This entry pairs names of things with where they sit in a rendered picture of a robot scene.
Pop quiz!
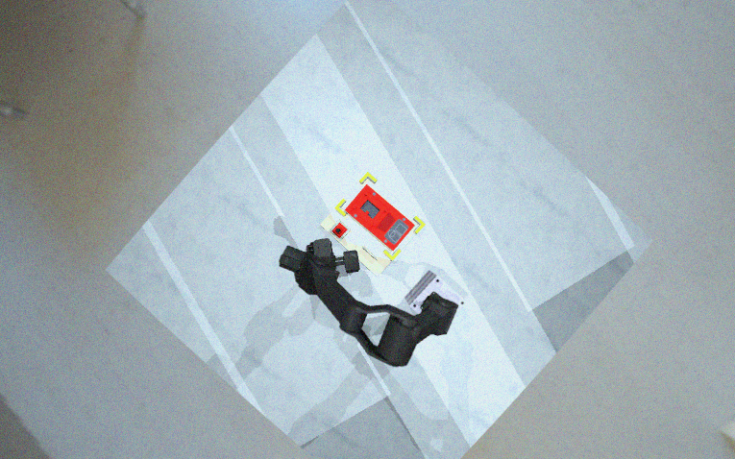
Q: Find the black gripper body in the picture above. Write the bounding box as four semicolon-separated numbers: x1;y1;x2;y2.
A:
320;250;360;274

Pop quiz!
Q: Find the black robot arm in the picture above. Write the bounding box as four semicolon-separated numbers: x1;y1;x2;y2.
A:
279;238;458;368

